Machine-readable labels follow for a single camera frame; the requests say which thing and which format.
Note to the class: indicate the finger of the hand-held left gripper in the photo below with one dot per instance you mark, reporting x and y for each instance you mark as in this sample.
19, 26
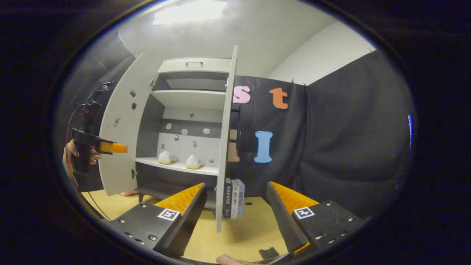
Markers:
114, 148

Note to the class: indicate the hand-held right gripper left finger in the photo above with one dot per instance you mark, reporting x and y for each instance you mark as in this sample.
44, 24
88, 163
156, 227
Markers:
187, 224

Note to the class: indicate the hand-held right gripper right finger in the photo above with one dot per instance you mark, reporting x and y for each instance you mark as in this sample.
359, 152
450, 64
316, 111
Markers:
281, 221

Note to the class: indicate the white cabinet door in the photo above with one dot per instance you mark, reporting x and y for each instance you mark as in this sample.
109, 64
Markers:
224, 165
117, 165

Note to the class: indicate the white canvas shoe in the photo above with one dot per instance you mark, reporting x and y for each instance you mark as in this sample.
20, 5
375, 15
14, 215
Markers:
166, 158
194, 162

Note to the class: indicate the white shoe cabinet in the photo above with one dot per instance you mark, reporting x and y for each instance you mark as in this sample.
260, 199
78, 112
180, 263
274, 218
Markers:
191, 97

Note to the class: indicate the metal door hinge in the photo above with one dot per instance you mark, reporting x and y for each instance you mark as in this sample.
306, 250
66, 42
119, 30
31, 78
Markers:
152, 83
134, 173

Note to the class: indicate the white cabinet drawer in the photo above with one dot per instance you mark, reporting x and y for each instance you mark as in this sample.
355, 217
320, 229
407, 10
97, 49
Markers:
213, 65

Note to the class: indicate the watermelon slice plush toy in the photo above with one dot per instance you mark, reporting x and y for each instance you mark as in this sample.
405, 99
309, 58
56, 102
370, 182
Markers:
128, 192

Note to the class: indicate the light blue book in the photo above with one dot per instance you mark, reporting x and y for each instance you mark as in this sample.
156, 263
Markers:
241, 197

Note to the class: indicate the white book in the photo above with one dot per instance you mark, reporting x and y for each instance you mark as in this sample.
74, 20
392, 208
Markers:
234, 198

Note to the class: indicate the black backdrop cloth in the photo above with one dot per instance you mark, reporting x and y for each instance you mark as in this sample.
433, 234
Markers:
331, 147

